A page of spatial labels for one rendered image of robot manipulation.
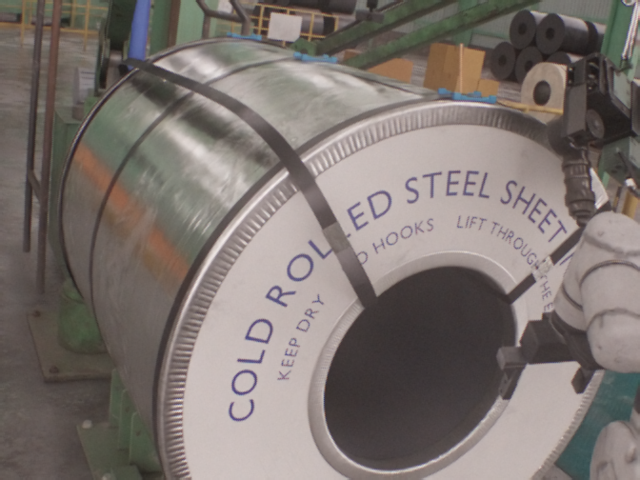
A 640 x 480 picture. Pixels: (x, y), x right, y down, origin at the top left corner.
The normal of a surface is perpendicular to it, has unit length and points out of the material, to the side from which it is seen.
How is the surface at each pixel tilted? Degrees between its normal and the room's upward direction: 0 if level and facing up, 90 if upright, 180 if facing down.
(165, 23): 90
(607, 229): 24
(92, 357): 0
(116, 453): 0
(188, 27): 90
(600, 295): 52
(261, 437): 90
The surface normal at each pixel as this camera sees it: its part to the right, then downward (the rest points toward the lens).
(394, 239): 0.44, 0.33
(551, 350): 0.15, 0.68
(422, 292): -0.89, 0.08
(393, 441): 0.01, -0.93
